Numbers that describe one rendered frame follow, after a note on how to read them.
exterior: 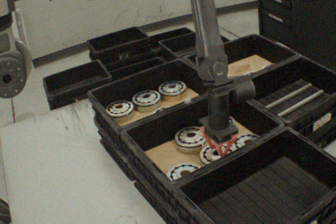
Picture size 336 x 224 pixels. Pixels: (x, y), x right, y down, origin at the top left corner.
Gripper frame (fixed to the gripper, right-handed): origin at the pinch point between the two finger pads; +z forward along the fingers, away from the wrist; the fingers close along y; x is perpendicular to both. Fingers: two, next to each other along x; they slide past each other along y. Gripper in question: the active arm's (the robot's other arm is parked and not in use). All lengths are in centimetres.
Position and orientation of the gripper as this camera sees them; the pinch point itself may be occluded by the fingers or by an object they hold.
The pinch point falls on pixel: (218, 150)
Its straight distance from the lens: 112.0
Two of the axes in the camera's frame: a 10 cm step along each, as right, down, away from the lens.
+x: -8.7, 3.0, -3.8
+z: 0.7, 8.6, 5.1
